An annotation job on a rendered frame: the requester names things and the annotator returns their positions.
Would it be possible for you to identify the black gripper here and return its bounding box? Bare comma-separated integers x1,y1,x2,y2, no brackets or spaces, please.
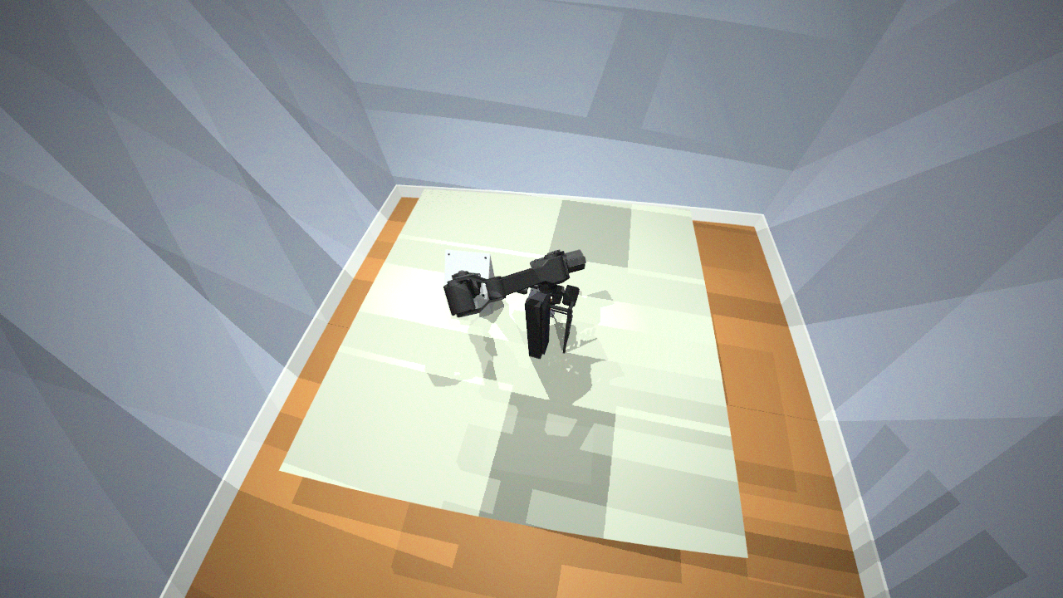
517,284,580,306

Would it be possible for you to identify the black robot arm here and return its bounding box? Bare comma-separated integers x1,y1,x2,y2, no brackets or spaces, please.
443,249,586,317

